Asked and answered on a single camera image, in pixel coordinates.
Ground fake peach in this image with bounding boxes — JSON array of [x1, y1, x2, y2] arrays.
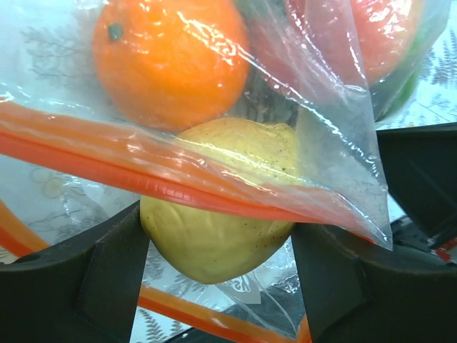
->
[[248, 1, 424, 94]]

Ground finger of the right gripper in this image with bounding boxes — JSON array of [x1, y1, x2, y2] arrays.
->
[[377, 124, 456, 243]]

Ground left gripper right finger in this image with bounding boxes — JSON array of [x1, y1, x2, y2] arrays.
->
[[292, 223, 456, 342]]

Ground yellow fake pear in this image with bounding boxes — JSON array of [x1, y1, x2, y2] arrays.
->
[[140, 117, 298, 284]]

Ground orange fake tangerine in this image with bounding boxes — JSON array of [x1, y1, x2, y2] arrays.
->
[[92, 1, 250, 132]]

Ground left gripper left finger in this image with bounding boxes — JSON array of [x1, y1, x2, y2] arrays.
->
[[1, 203, 149, 342]]

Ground clear zip top bag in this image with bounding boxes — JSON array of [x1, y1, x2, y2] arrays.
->
[[1, 1, 456, 342]]

